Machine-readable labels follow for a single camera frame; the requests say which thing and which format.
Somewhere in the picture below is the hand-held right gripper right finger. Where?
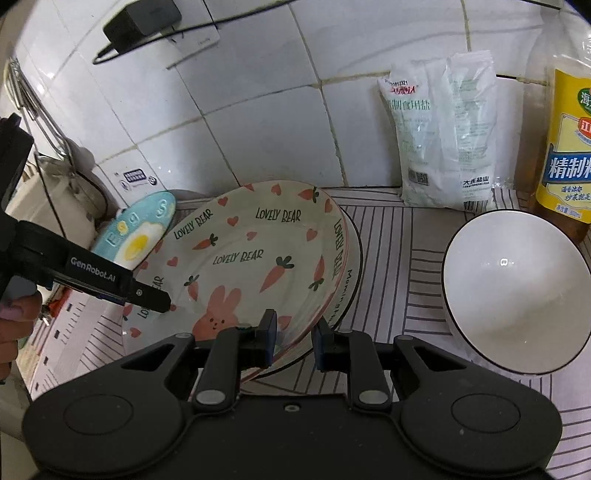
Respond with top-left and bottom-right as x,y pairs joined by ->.
312,318 -> 467,412

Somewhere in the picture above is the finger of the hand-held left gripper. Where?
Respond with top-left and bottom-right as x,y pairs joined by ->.
130,276 -> 173,315

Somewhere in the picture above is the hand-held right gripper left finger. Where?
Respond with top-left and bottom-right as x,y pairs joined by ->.
121,310 -> 279,414

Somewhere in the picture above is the blue egg print plate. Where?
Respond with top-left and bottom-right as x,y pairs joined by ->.
90,190 -> 177,274

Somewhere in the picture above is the carrot and rabbit print plate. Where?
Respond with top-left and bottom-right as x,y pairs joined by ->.
121,181 -> 348,365

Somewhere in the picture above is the white bowl with black rim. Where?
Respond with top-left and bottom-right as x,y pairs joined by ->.
441,210 -> 590,376

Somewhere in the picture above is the person's left hand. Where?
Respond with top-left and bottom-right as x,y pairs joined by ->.
0,293 -> 44,385

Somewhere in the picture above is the white kitchen appliance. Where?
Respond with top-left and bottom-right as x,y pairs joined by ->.
33,138 -> 112,298

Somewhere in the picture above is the white plate with black rim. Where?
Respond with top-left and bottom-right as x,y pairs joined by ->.
240,216 -> 366,385

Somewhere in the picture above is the plate with pink lettered rim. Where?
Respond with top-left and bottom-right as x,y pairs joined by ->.
272,203 -> 356,366

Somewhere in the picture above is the striped counter mat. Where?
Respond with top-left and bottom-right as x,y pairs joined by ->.
28,187 -> 591,480

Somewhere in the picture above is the white salt bag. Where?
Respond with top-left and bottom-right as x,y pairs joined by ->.
376,50 -> 500,212

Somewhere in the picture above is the black power adapter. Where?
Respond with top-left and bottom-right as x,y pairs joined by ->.
102,0 -> 182,55

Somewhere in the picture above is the yellow label oil bottle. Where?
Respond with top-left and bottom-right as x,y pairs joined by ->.
515,28 -> 591,246

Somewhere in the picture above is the metal wire rack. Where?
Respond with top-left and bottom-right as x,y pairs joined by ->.
6,58 -> 71,158

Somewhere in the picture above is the white wall socket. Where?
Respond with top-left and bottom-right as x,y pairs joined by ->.
166,23 -> 221,71

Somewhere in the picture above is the black power cable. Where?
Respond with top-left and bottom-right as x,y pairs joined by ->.
92,0 -> 301,64

